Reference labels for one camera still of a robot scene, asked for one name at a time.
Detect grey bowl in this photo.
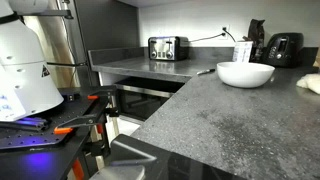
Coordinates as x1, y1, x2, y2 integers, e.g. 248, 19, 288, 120
216, 61, 276, 89

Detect black undercounter appliance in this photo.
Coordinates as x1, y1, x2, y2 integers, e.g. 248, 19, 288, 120
113, 76, 186, 122

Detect silver four-slot toaster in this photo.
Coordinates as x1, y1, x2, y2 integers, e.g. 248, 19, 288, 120
147, 35, 190, 62

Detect black marker pen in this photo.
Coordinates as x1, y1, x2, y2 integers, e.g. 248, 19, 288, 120
196, 68, 216, 76

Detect black glass top stove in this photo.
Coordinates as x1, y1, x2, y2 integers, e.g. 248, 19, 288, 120
109, 133, 248, 180

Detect small black sensor block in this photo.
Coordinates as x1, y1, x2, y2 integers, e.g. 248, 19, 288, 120
61, 93, 81, 103

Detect white printed carton box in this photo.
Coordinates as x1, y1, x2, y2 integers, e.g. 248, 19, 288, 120
232, 40, 254, 64

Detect dark coffee bag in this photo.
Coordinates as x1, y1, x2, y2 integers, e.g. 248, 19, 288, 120
248, 18, 266, 63

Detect stainless steel refrigerator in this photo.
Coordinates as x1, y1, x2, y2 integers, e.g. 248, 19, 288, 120
22, 0, 140, 89

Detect black toaster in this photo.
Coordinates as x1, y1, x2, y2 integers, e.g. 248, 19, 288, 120
261, 32, 305, 69

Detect black optical breadboard plate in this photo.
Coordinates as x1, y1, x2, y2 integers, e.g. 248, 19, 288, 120
0, 88, 98, 151

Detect aluminium extrusion rails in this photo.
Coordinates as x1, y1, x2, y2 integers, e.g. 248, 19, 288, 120
0, 116, 51, 132

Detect black robot cart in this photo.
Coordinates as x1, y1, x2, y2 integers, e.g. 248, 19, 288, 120
0, 87, 116, 180

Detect white crumpled cloth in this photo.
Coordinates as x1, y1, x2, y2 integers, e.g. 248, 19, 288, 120
295, 73, 320, 95

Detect black toaster power cable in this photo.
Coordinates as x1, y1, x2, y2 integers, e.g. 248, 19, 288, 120
188, 32, 227, 44

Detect black clamp with orange handles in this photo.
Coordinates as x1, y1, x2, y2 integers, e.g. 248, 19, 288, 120
53, 85, 118, 136

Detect white wall power outlet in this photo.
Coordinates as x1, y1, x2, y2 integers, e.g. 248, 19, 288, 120
219, 24, 231, 40

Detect orange clamp handle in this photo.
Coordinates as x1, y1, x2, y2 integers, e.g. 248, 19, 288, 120
71, 159, 86, 180

